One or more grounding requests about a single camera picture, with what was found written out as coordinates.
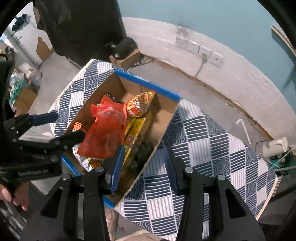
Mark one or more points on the blue-rimmed cardboard box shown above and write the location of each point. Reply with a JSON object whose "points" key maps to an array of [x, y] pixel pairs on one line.
{"points": [[75, 108]]}

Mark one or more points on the red snack packet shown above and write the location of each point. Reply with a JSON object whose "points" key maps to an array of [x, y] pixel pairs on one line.
{"points": [[107, 132]]}

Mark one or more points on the white wall socket strip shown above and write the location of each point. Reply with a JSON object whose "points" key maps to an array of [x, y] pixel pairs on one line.
{"points": [[199, 50]]}

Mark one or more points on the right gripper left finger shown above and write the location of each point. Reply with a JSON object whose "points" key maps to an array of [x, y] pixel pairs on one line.
{"points": [[56, 219]]}

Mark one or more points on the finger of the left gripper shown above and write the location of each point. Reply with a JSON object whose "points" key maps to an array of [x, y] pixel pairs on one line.
{"points": [[42, 119], [69, 140]]}

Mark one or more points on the small black snack pack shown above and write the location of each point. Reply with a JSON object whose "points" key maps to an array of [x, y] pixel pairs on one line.
{"points": [[142, 155]]}

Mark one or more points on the orange silver snack bag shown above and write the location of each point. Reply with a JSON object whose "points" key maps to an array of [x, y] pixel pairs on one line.
{"points": [[86, 162]]}

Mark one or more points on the navy white patterned tablecloth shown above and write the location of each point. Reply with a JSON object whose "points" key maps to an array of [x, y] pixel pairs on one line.
{"points": [[147, 199]]}

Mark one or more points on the black fabric backdrop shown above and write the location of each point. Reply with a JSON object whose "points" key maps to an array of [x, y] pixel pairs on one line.
{"points": [[81, 30]]}

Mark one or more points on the yellow red noodle packet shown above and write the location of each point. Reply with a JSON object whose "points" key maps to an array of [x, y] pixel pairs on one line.
{"points": [[138, 106]]}

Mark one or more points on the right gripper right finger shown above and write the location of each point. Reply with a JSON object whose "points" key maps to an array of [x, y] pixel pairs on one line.
{"points": [[213, 209]]}

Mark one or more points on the white electric kettle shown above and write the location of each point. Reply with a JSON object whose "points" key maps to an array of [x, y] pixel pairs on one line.
{"points": [[275, 147]]}

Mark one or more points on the long gold cracker pack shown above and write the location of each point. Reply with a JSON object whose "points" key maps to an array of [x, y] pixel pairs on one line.
{"points": [[134, 138]]}

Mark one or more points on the person left hand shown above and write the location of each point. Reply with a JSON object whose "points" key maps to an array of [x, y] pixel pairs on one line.
{"points": [[20, 198]]}

